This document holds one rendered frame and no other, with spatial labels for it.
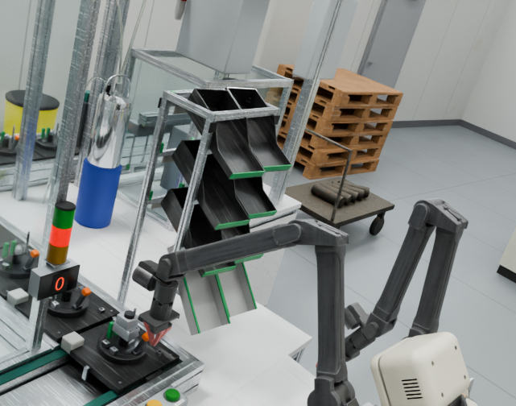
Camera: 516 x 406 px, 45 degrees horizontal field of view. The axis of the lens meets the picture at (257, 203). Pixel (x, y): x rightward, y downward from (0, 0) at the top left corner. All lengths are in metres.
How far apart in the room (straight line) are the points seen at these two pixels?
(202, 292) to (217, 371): 0.26
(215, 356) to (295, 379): 0.27
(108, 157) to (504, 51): 10.67
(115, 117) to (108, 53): 0.42
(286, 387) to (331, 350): 0.68
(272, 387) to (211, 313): 0.31
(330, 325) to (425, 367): 0.23
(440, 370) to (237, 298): 0.83
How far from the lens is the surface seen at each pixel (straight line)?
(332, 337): 1.43
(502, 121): 12.60
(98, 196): 2.63
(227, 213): 1.85
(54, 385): 1.81
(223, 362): 2.10
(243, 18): 2.75
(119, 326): 1.81
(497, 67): 12.68
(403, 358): 1.49
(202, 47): 2.84
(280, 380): 2.11
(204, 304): 2.00
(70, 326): 1.92
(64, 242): 1.61
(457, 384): 1.59
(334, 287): 1.40
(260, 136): 1.97
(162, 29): 6.23
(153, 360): 1.86
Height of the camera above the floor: 2.11
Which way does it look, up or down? 22 degrees down
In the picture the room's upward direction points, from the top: 17 degrees clockwise
